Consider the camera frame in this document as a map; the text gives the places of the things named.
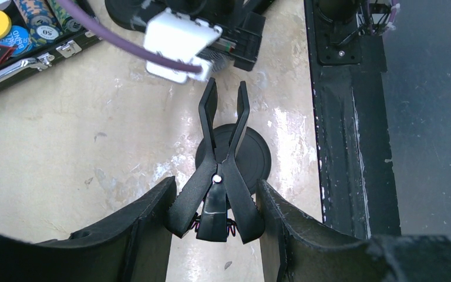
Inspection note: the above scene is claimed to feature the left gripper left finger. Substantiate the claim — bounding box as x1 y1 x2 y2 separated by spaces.
0 177 176 281

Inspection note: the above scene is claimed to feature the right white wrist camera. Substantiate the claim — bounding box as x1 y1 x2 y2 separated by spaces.
143 8 223 83

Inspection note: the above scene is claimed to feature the black silver-mesh microphone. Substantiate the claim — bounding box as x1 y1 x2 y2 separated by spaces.
204 52 231 73

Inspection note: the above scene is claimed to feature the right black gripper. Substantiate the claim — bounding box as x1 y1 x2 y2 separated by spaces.
164 0 273 72

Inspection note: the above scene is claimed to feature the black clip stand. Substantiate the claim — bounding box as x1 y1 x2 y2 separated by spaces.
165 78 265 244
105 0 167 33

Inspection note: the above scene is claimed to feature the black poker chip case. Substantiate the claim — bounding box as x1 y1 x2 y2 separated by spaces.
0 1 101 92

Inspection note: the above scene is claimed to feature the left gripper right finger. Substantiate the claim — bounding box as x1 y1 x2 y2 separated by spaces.
256 180 451 281

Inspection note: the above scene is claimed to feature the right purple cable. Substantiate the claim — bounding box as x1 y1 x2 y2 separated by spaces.
56 0 204 74

